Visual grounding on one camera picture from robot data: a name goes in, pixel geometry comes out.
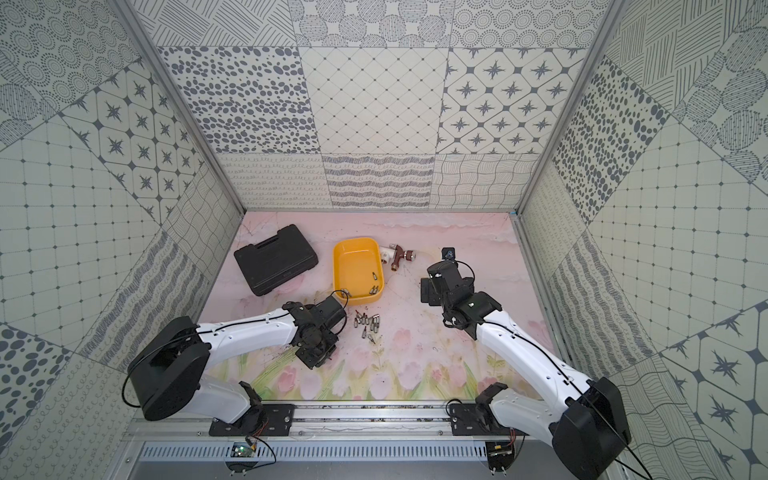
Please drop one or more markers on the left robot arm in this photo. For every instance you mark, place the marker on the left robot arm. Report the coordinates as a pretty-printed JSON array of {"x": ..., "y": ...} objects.
[{"x": 169, "y": 375}]

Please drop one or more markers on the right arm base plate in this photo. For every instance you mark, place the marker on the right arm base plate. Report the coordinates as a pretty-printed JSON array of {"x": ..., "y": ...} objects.
[{"x": 469, "y": 419}]

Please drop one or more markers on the white slotted cable duct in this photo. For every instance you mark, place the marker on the white slotted cable duct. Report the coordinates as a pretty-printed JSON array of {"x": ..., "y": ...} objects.
[{"x": 321, "y": 451}]

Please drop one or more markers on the yellow plastic storage box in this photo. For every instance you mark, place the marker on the yellow plastic storage box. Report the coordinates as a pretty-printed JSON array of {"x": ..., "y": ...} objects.
[{"x": 354, "y": 260}]

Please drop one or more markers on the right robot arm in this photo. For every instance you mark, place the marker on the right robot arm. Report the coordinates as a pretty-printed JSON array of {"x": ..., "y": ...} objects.
[{"x": 583, "y": 420}]

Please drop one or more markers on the pile of silver bits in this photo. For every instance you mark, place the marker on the pile of silver bits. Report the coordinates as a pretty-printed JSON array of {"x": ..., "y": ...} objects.
[{"x": 370, "y": 325}]

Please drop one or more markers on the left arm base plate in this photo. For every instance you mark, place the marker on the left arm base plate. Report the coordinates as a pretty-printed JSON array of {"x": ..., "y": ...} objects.
[{"x": 265, "y": 420}]

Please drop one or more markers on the aluminium rail frame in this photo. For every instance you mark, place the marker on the aluminium rail frame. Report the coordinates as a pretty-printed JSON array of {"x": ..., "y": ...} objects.
[{"x": 326, "y": 420}]

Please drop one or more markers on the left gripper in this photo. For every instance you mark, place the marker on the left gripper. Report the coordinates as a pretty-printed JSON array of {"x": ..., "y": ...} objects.
[{"x": 315, "y": 352}]

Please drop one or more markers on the black plastic tool case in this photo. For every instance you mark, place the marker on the black plastic tool case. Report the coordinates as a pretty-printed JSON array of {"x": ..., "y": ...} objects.
[{"x": 276, "y": 260}]

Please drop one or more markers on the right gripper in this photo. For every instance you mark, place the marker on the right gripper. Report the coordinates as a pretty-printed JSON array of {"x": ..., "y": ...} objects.
[{"x": 428, "y": 293}]

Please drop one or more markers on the red and white valve fitting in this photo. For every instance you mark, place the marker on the red and white valve fitting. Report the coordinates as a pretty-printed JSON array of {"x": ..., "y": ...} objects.
[{"x": 394, "y": 254}]

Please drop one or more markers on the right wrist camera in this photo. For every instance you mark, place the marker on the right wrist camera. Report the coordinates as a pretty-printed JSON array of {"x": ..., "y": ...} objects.
[{"x": 448, "y": 253}]

